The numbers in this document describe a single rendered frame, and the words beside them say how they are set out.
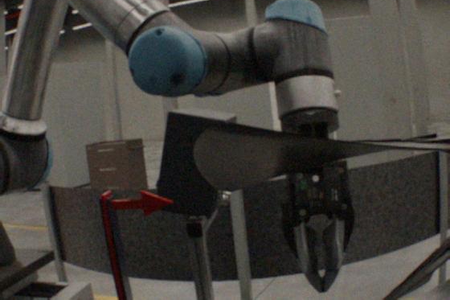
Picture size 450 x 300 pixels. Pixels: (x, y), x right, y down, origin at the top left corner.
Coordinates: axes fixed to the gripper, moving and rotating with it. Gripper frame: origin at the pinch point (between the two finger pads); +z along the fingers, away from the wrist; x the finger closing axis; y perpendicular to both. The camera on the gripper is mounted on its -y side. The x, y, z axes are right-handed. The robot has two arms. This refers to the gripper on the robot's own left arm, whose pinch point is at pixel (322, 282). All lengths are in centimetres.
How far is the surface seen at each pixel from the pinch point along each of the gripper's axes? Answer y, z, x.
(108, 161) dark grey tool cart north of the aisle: -608, -153, -222
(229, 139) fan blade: 31.7, -11.7, -6.8
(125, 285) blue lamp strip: 17.5, -1.8, -19.3
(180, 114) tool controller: -33, -33, -22
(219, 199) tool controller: -41.3, -17.7, -16.8
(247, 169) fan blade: 19.2, -11.8, -6.7
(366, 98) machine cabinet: -545, -178, 90
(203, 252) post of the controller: -35.3, -7.0, -19.8
